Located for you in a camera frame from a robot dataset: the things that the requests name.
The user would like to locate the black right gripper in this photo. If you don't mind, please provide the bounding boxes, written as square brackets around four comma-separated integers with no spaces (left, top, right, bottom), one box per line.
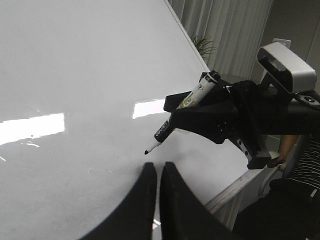
[163,80,271,170]

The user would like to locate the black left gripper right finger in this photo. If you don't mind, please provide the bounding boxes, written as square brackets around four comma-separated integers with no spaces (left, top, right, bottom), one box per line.
[159,162,240,240]

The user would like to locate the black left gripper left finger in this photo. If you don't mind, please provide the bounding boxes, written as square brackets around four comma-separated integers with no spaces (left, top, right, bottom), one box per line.
[82,162,157,240]

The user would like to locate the taped black whiteboard marker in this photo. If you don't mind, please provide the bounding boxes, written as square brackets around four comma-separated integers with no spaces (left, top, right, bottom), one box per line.
[144,70,221,155]

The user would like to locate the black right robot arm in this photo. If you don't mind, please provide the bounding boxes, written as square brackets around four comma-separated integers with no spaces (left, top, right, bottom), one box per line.
[164,80,320,170]

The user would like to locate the green potted plant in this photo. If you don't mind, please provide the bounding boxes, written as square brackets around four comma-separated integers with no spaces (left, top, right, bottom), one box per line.
[191,35,218,61]

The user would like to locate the white vertical blinds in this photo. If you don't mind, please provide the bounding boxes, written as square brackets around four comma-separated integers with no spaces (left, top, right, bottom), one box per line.
[166,0,273,78]

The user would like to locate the seated person in black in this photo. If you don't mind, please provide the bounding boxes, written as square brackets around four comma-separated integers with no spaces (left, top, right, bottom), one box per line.
[233,134,320,240]

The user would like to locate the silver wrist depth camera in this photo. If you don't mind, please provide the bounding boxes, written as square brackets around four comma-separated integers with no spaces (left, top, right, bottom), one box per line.
[257,42,317,94]

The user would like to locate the white whiteboard with aluminium frame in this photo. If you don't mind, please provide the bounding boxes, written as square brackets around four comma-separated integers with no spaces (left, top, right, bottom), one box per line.
[0,0,266,240]

